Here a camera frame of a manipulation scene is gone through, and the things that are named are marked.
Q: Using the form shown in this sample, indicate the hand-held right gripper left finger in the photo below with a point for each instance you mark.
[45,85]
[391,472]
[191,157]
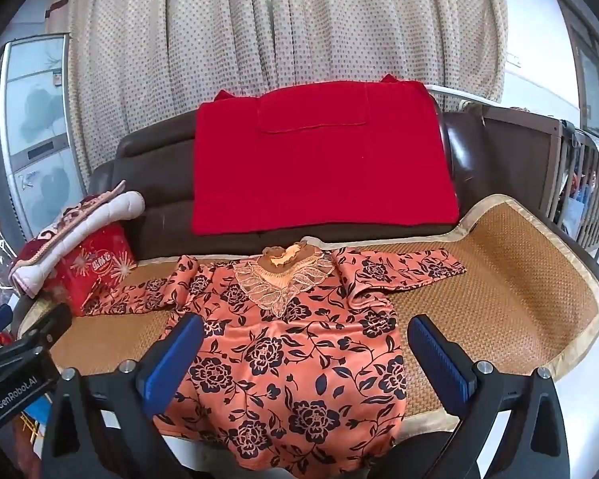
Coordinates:
[172,359]

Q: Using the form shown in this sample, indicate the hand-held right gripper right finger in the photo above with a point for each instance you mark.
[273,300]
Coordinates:
[437,359]

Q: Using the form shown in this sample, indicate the orange floral garment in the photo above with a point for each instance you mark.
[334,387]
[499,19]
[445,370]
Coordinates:
[289,359]

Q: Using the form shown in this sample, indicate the red gift box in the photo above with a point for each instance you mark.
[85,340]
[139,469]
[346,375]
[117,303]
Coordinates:
[100,269]

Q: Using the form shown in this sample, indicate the folded maroon patterned blanket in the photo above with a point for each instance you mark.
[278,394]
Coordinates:
[65,239]

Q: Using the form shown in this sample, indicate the woven rattan sofa mat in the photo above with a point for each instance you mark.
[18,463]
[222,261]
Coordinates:
[504,284]

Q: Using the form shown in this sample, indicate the floor-standing air conditioner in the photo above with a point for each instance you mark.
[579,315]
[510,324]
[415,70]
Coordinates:
[40,134]

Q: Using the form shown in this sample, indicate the brown leather sofa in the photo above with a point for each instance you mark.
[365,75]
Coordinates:
[149,159]

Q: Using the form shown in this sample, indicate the red knitted blanket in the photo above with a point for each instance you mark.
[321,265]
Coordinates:
[319,159]

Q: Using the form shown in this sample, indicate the beige dotted curtain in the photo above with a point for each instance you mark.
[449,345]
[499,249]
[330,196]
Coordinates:
[229,35]

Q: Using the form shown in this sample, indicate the wooden framed window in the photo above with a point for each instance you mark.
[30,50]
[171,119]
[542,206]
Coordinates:
[589,60]

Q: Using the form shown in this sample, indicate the white metal rail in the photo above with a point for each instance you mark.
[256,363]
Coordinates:
[459,94]

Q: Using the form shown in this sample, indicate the white wall socket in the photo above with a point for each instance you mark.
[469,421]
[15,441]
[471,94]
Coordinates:
[515,60]

